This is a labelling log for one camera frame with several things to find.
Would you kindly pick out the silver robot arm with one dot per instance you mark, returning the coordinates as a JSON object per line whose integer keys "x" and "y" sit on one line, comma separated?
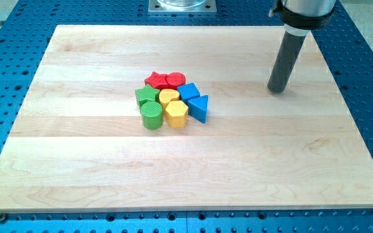
{"x": 304, "y": 14}

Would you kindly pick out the blue cube block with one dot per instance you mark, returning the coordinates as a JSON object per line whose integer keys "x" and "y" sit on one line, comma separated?
{"x": 188, "y": 91}

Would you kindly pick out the wooden board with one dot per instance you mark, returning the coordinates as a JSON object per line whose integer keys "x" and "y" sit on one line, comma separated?
{"x": 78, "y": 143}

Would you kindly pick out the left board stop screw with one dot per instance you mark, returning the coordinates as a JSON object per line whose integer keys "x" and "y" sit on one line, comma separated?
{"x": 3, "y": 217}

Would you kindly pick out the yellow hexagon block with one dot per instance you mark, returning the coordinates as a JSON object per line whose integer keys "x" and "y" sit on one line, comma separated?
{"x": 176, "y": 114}

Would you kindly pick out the blue triangle block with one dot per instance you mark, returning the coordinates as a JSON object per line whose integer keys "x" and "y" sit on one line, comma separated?
{"x": 198, "y": 108}

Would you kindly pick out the yellow rounded block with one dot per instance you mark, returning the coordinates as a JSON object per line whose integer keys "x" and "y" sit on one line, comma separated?
{"x": 166, "y": 96}

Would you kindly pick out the green cylinder block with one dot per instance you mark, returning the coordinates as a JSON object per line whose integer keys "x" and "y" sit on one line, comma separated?
{"x": 152, "y": 115}

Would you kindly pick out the red cylinder block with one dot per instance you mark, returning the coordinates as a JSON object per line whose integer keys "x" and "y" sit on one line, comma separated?
{"x": 175, "y": 79}

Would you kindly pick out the red star block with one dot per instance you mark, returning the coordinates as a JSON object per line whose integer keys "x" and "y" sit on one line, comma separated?
{"x": 157, "y": 81}

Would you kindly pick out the green star block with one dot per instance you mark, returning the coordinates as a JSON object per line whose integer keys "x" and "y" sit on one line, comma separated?
{"x": 146, "y": 94}

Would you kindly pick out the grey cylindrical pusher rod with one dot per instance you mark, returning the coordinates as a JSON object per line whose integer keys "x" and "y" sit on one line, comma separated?
{"x": 288, "y": 53}

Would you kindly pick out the blue perforated table plate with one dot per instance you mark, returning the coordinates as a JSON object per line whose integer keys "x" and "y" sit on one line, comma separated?
{"x": 26, "y": 28}

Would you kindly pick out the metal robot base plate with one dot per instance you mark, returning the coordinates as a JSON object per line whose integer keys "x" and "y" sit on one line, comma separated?
{"x": 181, "y": 6}

